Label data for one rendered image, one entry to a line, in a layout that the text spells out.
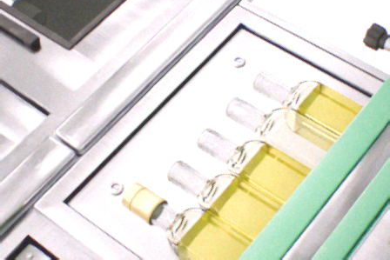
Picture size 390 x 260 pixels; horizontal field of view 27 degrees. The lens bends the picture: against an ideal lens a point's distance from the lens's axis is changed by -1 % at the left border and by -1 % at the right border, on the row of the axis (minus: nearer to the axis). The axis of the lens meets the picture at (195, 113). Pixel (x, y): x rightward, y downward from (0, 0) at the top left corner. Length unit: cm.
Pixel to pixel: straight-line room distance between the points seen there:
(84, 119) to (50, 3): 31
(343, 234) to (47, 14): 80
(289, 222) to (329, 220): 4
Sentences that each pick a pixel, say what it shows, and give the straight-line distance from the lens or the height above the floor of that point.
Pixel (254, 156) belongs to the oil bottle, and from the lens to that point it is 95.
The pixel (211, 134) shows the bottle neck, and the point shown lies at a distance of 99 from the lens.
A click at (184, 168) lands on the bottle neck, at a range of 97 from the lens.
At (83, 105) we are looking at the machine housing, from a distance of 122.
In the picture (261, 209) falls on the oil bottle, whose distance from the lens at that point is 92.
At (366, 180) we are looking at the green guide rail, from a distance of 82.
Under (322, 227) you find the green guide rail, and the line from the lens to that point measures 79.
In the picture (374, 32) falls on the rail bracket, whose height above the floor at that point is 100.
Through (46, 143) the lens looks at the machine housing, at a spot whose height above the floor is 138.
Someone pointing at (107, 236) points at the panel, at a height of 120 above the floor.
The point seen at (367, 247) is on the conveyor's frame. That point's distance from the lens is 76.
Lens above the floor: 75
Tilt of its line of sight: 24 degrees up
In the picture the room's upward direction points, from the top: 59 degrees counter-clockwise
